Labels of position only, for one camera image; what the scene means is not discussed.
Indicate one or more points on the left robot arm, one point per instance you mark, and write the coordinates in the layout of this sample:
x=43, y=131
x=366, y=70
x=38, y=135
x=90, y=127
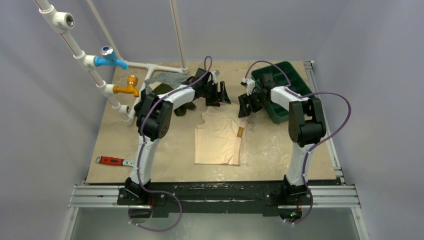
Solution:
x=153, y=122

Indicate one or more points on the dark green underwear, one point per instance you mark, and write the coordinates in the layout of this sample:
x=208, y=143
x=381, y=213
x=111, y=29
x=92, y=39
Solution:
x=165, y=90

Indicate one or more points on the white PVC pipe frame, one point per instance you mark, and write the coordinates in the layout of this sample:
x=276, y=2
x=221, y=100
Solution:
x=63, y=22

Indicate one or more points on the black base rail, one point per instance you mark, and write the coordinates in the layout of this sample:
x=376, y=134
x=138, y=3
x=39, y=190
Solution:
x=270, y=198

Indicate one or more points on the orange tap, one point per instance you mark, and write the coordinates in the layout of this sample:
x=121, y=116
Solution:
x=130, y=89

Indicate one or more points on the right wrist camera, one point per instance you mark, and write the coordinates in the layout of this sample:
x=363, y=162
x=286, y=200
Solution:
x=249, y=84

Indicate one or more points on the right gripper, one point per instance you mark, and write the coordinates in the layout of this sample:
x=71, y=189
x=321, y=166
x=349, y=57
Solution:
x=250, y=100

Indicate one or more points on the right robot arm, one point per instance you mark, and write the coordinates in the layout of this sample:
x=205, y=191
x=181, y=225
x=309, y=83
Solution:
x=306, y=126

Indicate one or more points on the beige underwear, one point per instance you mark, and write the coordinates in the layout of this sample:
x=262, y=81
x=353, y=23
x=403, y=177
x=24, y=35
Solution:
x=219, y=139

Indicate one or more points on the striped grey underwear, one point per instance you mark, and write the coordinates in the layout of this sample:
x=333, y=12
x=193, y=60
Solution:
x=172, y=79

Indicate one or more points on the adjustable wrench red handle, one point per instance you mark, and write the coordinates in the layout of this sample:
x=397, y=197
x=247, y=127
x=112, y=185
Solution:
x=114, y=161

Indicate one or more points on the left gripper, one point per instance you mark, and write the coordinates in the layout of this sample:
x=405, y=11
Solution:
x=215, y=100

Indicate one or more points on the blue tap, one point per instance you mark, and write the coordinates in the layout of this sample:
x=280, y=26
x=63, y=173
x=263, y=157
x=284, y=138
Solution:
x=109, y=58

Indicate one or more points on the green compartment tray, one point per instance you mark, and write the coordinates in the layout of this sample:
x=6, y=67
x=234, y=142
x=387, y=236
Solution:
x=277, y=113

